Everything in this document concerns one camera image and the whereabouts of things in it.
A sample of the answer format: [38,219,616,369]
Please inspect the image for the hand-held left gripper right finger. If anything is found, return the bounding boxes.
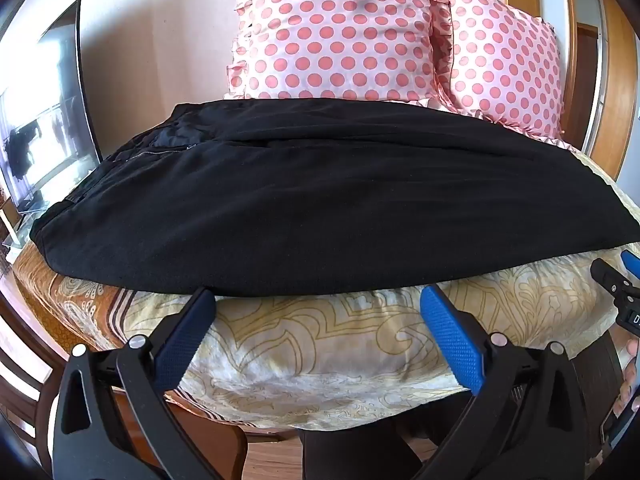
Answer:
[415,285,601,480]

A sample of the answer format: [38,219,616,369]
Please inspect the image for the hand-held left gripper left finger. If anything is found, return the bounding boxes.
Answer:
[50,287,223,480]

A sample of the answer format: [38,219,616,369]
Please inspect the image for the black pants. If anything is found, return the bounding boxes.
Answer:
[29,99,640,297]

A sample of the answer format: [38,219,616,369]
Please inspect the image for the person's right hand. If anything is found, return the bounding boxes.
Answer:
[612,337,640,417]

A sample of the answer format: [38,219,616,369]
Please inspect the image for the yellow patterned bedspread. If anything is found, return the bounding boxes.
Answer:
[12,102,640,433]

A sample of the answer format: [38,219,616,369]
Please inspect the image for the person's dark clothed legs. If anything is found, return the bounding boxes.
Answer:
[299,332,623,480]

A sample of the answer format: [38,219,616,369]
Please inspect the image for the wooden television stand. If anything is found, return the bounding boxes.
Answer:
[0,195,38,263]

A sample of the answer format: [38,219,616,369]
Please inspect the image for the small pink polka dot pillow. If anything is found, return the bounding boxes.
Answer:
[430,0,567,150]

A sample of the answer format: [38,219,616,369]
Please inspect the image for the flat screen television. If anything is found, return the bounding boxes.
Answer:
[0,0,102,212]

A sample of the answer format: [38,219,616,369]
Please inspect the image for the large pink polka dot pillow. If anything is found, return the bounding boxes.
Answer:
[222,0,453,107]

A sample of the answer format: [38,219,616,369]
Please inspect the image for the wooden bed frame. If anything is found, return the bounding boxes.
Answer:
[112,389,251,480]

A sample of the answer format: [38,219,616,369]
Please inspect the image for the wooden door frame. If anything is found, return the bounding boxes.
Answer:
[560,0,640,181]

